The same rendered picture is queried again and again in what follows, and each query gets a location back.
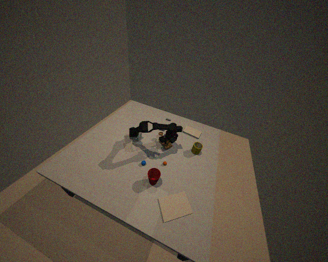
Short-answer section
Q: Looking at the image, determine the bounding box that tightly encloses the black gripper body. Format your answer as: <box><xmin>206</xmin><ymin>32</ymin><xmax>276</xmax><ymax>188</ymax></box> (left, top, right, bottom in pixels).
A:
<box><xmin>159</xmin><ymin>131</ymin><xmax>178</xmax><ymax>143</ymax></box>

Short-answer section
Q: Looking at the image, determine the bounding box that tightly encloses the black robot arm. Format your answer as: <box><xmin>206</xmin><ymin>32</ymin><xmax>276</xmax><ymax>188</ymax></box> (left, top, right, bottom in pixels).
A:
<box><xmin>129</xmin><ymin>121</ymin><xmax>183</xmax><ymax>143</ymax></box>

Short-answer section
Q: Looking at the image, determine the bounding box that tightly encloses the beige flat board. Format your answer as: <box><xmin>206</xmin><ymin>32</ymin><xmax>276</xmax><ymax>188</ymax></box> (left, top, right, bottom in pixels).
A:
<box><xmin>158</xmin><ymin>192</ymin><xmax>193</xmax><ymax>223</ymax></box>

